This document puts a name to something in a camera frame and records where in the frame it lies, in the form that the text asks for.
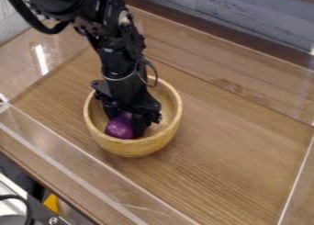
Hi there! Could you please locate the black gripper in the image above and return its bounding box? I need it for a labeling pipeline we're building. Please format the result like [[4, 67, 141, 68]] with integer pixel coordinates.
[[90, 76, 161, 138]]

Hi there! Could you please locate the purple toy eggplant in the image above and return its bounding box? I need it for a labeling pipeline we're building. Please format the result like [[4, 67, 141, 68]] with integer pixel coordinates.
[[104, 112, 133, 140]]

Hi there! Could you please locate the brown wooden bowl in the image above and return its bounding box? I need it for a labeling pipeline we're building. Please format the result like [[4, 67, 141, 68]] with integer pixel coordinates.
[[82, 79, 183, 158]]

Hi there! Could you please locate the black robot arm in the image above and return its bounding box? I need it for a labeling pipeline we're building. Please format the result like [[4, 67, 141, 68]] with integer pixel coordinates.
[[8, 0, 161, 139]]

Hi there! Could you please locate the yellow black machine base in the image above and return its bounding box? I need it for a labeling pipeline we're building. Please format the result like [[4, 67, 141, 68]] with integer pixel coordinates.
[[0, 191, 97, 225]]

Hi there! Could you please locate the clear acrylic tray wall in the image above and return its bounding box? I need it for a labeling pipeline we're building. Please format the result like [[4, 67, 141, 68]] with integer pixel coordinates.
[[0, 102, 199, 225]]

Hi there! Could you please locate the black cable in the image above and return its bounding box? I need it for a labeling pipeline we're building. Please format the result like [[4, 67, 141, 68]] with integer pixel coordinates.
[[0, 194, 34, 225]]

